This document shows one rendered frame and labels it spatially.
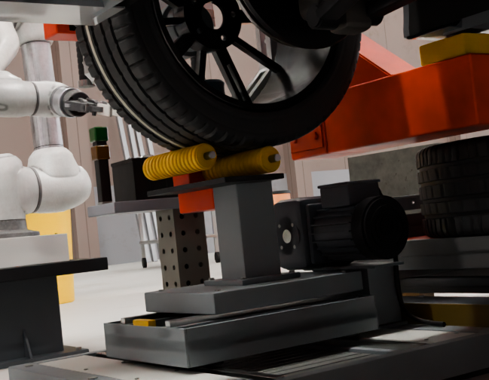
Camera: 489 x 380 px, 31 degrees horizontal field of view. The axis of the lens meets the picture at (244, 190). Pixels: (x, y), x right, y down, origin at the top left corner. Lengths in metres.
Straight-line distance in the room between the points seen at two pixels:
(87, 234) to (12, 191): 9.25
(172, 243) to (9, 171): 0.69
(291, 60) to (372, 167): 5.24
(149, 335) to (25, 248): 1.08
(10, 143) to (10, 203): 9.28
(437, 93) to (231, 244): 0.58
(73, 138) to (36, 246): 9.37
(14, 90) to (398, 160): 4.99
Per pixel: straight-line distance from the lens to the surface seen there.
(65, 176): 3.04
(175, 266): 2.55
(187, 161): 1.95
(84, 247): 12.15
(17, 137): 12.26
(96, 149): 2.44
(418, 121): 2.15
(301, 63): 2.18
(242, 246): 1.97
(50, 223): 5.45
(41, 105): 2.67
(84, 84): 2.32
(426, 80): 2.13
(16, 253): 2.87
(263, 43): 2.37
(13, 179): 2.96
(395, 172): 7.29
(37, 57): 3.16
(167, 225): 2.52
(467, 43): 2.08
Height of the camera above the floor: 0.35
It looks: 2 degrees up
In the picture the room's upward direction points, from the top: 6 degrees counter-clockwise
